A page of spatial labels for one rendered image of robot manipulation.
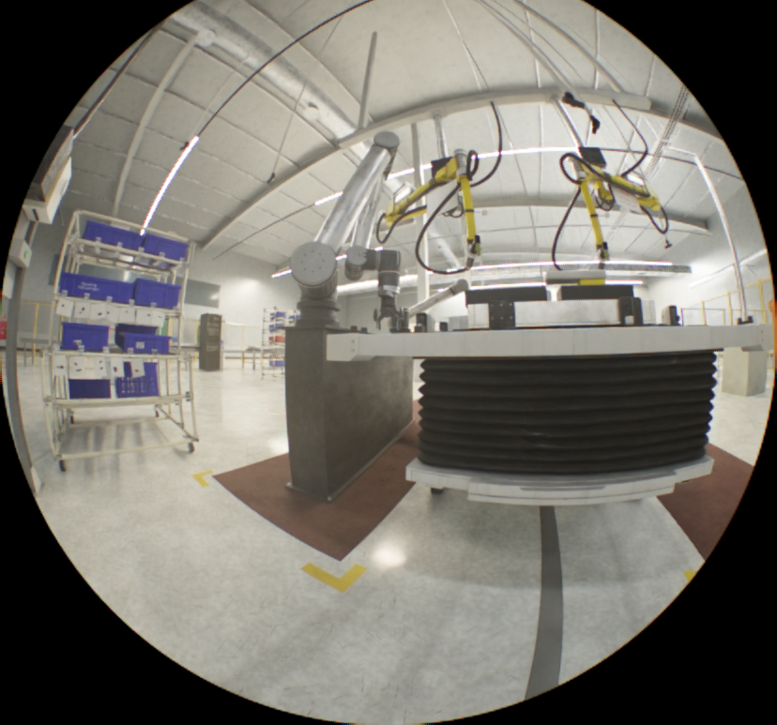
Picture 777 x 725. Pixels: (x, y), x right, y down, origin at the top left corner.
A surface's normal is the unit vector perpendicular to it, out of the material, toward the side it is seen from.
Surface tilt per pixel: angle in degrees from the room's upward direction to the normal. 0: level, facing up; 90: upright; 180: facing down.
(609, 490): 90
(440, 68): 176
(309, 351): 90
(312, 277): 96
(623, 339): 90
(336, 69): 176
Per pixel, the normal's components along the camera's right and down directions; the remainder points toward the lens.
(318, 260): 0.18, -0.06
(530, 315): -0.47, -0.06
